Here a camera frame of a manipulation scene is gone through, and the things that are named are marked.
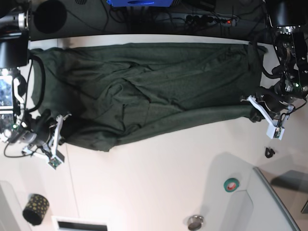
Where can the green tape roll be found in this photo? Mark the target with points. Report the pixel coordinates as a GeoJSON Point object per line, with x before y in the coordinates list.
{"type": "Point", "coordinates": [231, 184]}

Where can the dark green t-shirt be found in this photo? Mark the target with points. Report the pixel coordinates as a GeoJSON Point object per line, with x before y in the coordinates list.
{"type": "Point", "coordinates": [119, 94]}

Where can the blue box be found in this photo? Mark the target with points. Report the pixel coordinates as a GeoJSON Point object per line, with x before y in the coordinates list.
{"type": "Point", "coordinates": [145, 3]}

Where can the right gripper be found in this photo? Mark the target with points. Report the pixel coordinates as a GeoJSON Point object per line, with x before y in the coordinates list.
{"type": "Point", "coordinates": [35, 131]}

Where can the round metal tin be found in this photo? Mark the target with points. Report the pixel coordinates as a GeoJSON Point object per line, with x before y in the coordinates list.
{"type": "Point", "coordinates": [195, 222]}

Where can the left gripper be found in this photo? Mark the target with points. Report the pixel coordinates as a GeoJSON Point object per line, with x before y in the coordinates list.
{"type": "Point", "coordinates": [273, 99]}

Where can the black round stand base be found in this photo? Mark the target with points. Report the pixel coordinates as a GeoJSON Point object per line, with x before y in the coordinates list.
{"type": "Point", "coordinates": [50, 16]}

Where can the white slotted tray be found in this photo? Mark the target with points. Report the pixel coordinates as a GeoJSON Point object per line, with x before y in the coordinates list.
{"type": "Point", "coordinates": [78, 224]}

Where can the black gold dotted cup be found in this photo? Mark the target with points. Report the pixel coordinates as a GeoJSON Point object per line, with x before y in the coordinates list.
{"type": "Point", "coordinates": [35, 209]}

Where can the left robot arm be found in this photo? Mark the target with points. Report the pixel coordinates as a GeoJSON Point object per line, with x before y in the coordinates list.
{"type": "Point", "coordinates": [285, 19]}

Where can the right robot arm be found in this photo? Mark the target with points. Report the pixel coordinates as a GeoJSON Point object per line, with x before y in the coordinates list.
{"type": "Point", "coordinates": [16, 122]}

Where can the white power strip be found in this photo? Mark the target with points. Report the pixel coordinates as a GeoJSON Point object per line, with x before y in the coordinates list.
{"type": "Point", "coordinates": [206, 20]}

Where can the small black clip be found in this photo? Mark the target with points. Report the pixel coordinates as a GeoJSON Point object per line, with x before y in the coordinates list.
{"type": "Point", "coordinates": [269, 152]}

